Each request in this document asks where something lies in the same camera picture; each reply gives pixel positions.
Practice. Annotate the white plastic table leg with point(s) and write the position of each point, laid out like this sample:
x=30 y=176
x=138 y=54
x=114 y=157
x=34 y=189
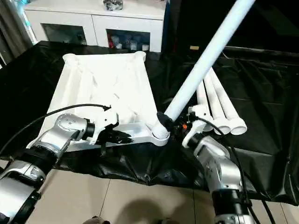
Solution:
x=216 y=105
x=201 y=95
x=205 y=60
x=229 y=105

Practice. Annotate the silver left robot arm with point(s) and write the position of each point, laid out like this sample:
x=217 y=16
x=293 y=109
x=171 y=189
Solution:
x=60 y=130

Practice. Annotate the small tan label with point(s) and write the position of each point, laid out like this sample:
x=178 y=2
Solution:
x=194 y=47

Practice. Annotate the dark left robot foot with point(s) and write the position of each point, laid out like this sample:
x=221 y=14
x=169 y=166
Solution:
x=97 y=220

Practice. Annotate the black glossy mat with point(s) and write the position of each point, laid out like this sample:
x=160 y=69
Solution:
x=268 y=105

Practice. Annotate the long black bar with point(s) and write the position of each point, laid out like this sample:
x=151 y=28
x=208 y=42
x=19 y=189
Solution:
x=261 y=51

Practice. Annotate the white cabinet with glass doors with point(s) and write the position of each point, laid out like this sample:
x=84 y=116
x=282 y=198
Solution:
x=93 y=23

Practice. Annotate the dark object on cabinet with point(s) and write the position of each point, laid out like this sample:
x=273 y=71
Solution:
x=113 y=5

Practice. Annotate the grey curtain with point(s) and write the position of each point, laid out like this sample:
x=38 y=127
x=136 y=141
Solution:
x=11 y=28

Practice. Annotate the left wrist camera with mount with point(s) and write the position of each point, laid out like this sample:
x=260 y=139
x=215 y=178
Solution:
x=105 y=119

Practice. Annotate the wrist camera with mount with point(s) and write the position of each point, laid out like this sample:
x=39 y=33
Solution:
x=105 y=119
x=201 y=121

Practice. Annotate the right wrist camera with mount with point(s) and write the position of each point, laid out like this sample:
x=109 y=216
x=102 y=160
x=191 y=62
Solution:
x=201 y=121

